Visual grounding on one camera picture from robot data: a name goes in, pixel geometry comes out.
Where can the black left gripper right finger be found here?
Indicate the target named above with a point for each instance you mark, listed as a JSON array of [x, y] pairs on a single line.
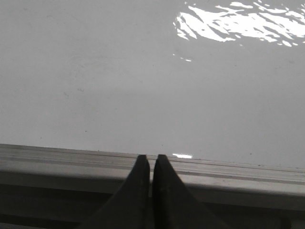
[[174, 207]]

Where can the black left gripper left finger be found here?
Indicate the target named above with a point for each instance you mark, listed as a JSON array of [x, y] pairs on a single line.
[[127, 208]]

